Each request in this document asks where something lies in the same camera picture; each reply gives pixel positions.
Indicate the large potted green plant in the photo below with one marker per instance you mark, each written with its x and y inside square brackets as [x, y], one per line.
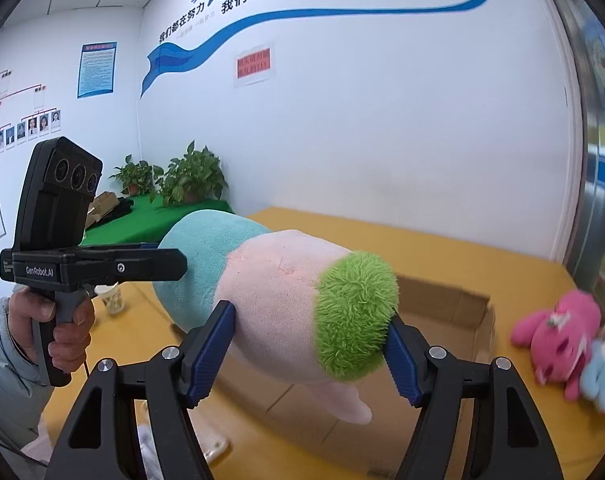
[192, 175]

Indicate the red wall sign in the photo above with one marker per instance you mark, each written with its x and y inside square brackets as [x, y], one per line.
[254, 66]

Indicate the light blue plush toy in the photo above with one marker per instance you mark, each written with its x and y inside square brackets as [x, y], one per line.
[602, 375]

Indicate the cream phone case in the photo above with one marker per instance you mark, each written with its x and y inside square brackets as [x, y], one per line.
[215, 449]

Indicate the blue framed wall notice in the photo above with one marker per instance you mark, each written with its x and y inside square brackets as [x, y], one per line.
[97, 70]

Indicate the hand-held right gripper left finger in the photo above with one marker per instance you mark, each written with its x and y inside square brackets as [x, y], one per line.
[210, 355]

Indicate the cartoon door sticker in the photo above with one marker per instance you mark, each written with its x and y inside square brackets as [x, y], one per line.
[601, 62]

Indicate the teal pink green plush toy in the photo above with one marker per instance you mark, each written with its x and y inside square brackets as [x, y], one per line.
[272, 280]

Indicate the black item beside plants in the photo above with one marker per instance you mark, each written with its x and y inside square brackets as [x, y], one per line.
[120, 208]

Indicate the metal framed glass door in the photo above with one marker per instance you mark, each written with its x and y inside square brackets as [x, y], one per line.
[597, 220]

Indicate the green covered side table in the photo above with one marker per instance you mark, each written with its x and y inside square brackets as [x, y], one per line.
[147, 220]

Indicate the small potted green plant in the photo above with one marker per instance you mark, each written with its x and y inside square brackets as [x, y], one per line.
[132, 175]

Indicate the person's left forearm grey sleeve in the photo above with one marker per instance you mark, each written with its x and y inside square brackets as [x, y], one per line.
[7, 375]

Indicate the large cardboard box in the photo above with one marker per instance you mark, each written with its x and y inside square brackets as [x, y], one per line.
[432, 305]

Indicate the wall photo chart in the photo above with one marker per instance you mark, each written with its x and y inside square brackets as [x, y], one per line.
[27, 130]

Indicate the yellow wooden desktop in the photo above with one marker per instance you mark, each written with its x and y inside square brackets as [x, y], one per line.
[382, 245]

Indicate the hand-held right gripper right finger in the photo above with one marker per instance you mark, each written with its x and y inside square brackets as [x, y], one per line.
[402, 360]

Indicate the blue ribbon wall decal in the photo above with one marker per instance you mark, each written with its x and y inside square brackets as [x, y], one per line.
[182, 57]

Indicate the person's left hand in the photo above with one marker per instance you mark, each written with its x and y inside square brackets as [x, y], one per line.
[72, 345]

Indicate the small brown cardboard box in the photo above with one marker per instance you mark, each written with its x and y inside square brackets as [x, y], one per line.
[102, 207]

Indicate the white paper cup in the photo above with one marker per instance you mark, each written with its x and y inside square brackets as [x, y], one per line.
[111, 300]

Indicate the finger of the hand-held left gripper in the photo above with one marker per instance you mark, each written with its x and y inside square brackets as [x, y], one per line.
[147, 265]

